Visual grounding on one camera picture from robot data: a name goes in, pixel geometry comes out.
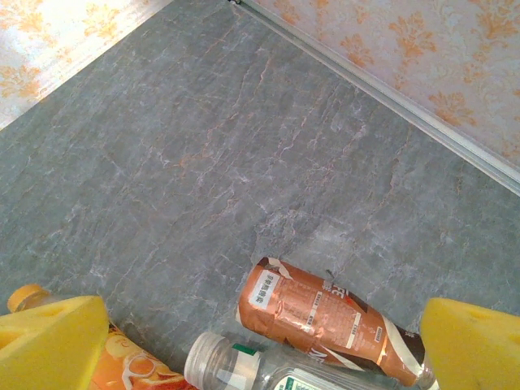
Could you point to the aluminium table edge rail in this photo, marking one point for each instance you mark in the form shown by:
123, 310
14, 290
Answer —
422, 115

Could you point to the clear bottle white green label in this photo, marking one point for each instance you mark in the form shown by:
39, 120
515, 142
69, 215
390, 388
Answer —
227, 361

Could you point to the yellow-orange juice bottle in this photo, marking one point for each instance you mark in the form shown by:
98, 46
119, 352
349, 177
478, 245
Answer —
134, 365

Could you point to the right gripper left finger yellow sponge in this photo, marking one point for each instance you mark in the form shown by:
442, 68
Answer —
48, 349

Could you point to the right gripper right finger yellow sponge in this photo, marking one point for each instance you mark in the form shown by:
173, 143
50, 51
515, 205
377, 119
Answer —
475, 349

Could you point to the brown coffee drink bottle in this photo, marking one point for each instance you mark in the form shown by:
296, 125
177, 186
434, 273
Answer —
304, 313

